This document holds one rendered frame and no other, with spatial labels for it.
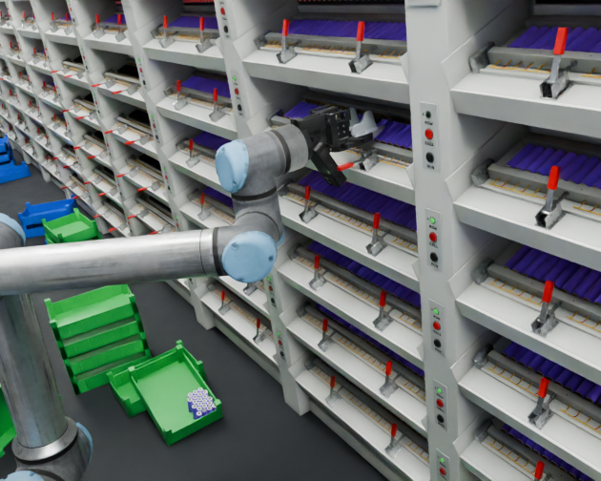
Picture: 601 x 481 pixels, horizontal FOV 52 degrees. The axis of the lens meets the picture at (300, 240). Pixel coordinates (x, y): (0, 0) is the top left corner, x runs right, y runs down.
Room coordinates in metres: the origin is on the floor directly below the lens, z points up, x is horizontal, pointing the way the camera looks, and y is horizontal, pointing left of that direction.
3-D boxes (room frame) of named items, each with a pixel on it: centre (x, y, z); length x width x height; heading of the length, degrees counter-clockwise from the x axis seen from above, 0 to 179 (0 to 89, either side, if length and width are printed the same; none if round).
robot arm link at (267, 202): (1.13, 0.08, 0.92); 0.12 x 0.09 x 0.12; 175
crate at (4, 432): (1.76, 1.06, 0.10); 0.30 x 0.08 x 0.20; 156
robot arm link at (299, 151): (1.19, 0.00, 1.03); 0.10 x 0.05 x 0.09; 31
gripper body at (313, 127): (1.23, -0.07, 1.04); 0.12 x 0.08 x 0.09; 121
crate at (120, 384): (1.88, 0.59, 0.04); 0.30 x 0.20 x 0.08; 121
